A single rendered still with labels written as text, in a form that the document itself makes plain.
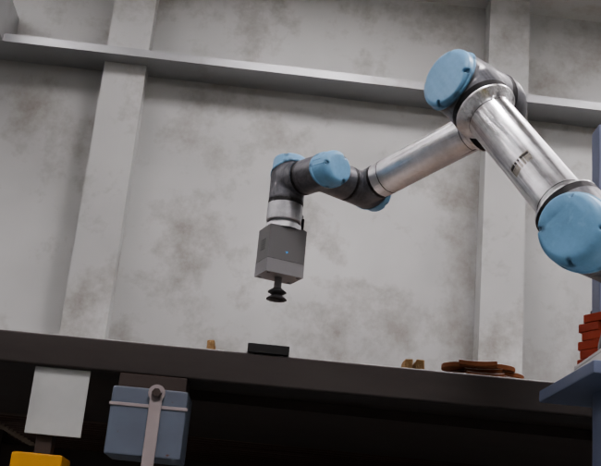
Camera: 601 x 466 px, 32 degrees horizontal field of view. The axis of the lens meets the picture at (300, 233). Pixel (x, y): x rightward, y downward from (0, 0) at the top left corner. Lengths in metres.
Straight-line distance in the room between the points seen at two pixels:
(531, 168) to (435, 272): 5.71
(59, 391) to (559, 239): 0.91
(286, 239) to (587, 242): 0.76
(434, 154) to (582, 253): 0.57
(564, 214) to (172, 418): 0.76
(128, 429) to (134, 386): 0.08
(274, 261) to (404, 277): 5.25
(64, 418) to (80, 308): 5.17
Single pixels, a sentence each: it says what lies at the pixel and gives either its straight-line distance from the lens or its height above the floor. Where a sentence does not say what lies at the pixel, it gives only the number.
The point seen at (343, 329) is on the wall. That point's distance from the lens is 7.21.
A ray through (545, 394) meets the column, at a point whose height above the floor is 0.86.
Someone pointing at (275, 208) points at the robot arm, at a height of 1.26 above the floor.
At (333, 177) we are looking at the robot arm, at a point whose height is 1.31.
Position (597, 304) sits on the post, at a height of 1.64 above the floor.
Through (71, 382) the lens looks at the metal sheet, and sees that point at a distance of 1.93.
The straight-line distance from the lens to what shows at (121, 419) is 1.88.
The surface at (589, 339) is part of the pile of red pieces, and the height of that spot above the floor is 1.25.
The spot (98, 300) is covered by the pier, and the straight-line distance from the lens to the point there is 7.09.
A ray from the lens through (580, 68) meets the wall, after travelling 8.33.
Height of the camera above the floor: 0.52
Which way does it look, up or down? 19 degrees up
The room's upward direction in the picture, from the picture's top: 5 degrees clockwise
